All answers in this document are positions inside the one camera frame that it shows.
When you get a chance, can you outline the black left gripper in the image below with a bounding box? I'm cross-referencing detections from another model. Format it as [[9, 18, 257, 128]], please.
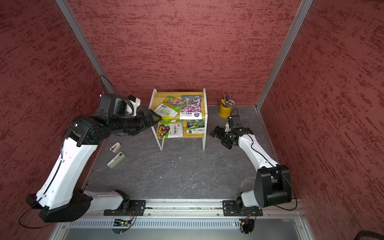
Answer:
[[110, 110, 162, 136]]

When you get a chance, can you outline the green white seed bag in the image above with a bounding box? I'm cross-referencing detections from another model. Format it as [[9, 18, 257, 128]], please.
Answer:
[[154, 96, 186, 125]]

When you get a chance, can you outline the white wooden two-tier shelf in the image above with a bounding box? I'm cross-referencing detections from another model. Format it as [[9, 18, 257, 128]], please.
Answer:
[[149, 89, 208, 151]]

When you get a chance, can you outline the pink flower seed bag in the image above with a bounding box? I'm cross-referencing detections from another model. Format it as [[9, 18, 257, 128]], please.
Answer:
[[180, 95, 203, 120]]

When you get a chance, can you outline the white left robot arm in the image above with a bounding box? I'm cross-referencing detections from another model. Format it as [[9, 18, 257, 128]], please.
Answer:
[[26, 94, 162, 226]]

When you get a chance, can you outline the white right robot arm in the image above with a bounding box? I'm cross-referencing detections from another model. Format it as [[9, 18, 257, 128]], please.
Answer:
[[210, 126, 298, 217]]

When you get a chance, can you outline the colourful flower seed bag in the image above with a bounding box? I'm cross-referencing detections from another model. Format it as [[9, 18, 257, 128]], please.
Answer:
[[157, 120, 184, 140]]

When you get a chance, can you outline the green lawn seed bag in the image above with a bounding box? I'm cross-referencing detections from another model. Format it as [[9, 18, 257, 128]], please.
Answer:
[[186, 120, 205, 135]]

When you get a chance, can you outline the yellow pen cup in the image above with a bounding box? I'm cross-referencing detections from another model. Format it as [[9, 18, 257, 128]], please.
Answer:
[[219, 94, 235, 118]]

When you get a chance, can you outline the small white pink clip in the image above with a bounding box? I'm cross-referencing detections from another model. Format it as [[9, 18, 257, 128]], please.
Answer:
[[110, 142, 122, 153]]

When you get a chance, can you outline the white green rectangular box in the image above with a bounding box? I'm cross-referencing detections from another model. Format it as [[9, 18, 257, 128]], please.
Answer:
[[107, 152, 126, 169]]

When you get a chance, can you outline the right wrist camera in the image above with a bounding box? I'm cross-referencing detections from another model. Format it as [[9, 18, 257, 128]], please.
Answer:
[[225, 119, 234, 133]]

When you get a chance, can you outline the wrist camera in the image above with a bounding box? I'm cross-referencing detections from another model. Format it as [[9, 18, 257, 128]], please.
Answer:
[[127, 95, 141, 116], [225, 119, 234, 133]]

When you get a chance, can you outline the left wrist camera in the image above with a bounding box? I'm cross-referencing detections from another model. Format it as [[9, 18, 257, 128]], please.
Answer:
[[127, 95, 141, 116]]

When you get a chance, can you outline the left aluminium corner post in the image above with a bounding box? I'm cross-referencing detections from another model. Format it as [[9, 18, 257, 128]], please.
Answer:
[[55, 0, 118, 94]]

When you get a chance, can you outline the aluminium corner post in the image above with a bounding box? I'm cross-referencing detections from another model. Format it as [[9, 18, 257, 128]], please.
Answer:
[[55, 0, 118, 94], [256, 0, 313, 112]]

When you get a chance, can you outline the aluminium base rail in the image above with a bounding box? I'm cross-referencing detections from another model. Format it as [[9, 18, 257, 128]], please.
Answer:
[[89, 197, 307, 233]]

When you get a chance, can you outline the right aluminium corner post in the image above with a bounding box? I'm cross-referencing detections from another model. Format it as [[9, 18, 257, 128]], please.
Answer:
[[256, 0, 313, 112]]

